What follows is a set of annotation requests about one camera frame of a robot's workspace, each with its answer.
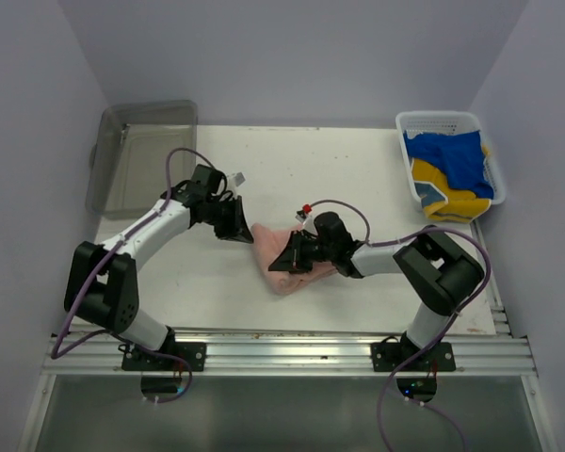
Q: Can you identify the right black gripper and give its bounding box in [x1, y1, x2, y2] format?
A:
[269, 231, 335, 274]

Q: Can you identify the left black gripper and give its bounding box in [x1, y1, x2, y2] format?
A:
[205, 195, 253, 243]

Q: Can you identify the pink towel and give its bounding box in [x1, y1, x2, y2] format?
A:
[250, 223, 337, 296]

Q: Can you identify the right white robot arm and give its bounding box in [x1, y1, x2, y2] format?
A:
[267, 212, 491, 370]

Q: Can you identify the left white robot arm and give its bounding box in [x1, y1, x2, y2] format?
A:
[58, 165, 253, 370]

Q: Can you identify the grey transparent plastic bin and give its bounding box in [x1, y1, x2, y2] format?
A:
[86, 100, 198, 219]

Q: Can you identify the yellow towel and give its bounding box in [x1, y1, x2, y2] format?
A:
[411, 158, 492, 223]

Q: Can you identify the white plastic basket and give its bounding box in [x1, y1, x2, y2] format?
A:
[395, 110, 507, 210]

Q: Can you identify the blue towel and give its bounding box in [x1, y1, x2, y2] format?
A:
[403, 130, 494, 199]

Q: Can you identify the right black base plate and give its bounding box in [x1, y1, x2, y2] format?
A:
[369, 336, 457, 373]

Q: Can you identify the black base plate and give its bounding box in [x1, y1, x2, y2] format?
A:
[369, 336, 457, 373]
[118, 342, 207, 372]

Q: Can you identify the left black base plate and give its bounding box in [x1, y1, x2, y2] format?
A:
[118, 342, 207, 372]

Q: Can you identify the aluminium mounting rail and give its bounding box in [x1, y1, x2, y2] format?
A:
[41, 307, 537, 377]

